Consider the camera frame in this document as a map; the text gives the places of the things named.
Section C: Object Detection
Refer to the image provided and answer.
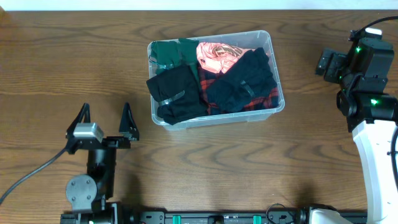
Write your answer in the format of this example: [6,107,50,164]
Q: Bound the dark navy cloth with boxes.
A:
[206,47,277,113]

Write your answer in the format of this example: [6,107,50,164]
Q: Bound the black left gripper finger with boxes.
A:
[66,103,91,137]
[119,103,139,141]

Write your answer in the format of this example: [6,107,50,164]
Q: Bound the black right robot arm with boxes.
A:
[316,37,397,223]

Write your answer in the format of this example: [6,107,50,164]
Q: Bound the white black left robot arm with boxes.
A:
[60,103,139,224]

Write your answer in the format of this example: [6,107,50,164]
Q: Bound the black mounting rail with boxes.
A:
[60,210,369,224]

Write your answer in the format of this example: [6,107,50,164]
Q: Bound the dark green cloth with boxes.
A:
[148,38,200,86]

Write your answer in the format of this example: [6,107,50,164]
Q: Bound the red navy plaid shirt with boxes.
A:
[198,68,279,116]

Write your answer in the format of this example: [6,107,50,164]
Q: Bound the clear plastic storage bin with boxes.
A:
[150,30,285,131]

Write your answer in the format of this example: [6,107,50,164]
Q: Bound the pink printed t-shirt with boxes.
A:
[197,42,254,73]

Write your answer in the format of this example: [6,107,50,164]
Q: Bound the black cloth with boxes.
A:
[146,65,208,125]

